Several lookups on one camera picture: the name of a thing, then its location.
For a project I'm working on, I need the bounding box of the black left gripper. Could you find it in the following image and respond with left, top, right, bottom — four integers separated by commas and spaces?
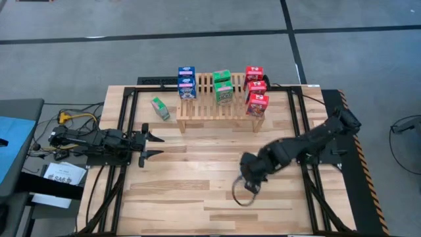
124, 123, 165, 168

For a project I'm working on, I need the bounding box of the red Froot Loops cereal box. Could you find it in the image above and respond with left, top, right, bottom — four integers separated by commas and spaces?
244, 80, 268, 99
243, 65, 264, 84
245, 93, 270, 119

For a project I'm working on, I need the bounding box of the blue Frosted Flakes cereal box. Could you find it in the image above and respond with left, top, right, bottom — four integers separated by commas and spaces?
178, 66, 196, 80
177, 77, 197, 101

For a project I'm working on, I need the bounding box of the wooden slatted shelf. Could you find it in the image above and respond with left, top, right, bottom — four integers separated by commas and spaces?
176, 72, 266, 134

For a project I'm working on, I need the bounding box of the black perforated plate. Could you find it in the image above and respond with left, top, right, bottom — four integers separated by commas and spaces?
137, 76, 179, 86

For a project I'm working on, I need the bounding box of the small black power adapter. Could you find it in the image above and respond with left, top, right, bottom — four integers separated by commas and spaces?
53, 149, 70, 161

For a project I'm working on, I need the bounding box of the printed white paper sheet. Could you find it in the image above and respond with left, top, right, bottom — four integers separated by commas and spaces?
42, 161, 87, 186

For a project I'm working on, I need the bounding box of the blank white paper sheet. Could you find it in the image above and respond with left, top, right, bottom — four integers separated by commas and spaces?
31, 193, 72, 209

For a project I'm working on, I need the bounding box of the grey table with blue top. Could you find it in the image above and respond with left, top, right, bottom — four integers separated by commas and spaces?
0, 97, 45, 198

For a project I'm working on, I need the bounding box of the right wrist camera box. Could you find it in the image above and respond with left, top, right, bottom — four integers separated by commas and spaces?
243, 179, 264, 196

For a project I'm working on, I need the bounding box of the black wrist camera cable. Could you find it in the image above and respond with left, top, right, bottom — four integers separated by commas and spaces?
231, 175, 260, 207

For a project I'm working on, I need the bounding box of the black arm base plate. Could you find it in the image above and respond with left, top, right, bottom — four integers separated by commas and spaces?
86, 144, 134, 167
293, 138, 343, 165

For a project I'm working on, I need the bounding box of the black aluminium table frame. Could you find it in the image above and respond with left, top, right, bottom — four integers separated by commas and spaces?
77, 84, 358, 236

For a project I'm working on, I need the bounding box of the yellow cable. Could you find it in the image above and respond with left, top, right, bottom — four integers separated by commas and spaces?
41, 111, 99, 152

